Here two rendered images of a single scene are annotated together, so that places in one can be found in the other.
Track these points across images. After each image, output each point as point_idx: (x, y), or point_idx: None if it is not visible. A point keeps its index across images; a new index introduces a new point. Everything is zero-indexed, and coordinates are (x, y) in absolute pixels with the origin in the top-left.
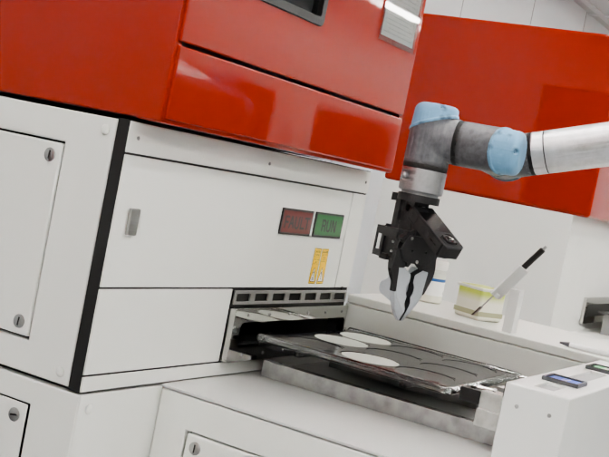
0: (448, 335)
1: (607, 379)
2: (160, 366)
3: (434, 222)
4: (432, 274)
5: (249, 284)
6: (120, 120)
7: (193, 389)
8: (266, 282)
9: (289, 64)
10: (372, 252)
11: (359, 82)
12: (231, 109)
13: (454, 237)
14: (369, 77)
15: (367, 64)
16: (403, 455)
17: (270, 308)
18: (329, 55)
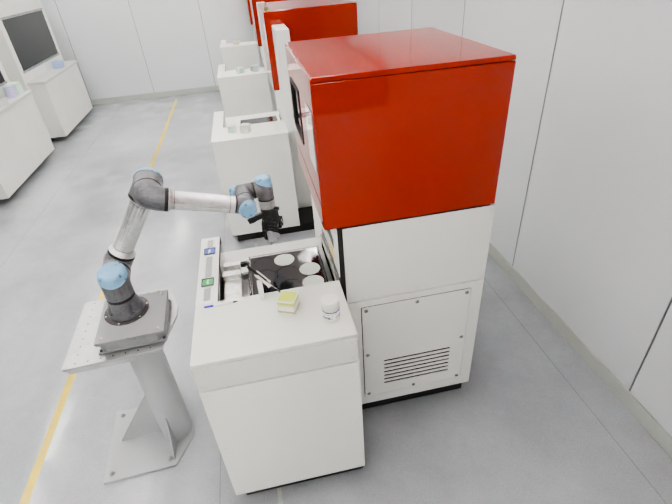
0: None
1: (202, 271)
2: (318, 231)
3: (258, 213)
4: (263, 234)
5: (323, 231)
6: None
7: (312, 240)
8: (325, 236)
9: (303, 155)
10: (283, 224)
11: (311, 174)
12: (301, 162)
13: (251, 218)
14: (312, 174)
15: (311, 168)
16: (246, 251)
17: (324, 245)
18: (306, 157)
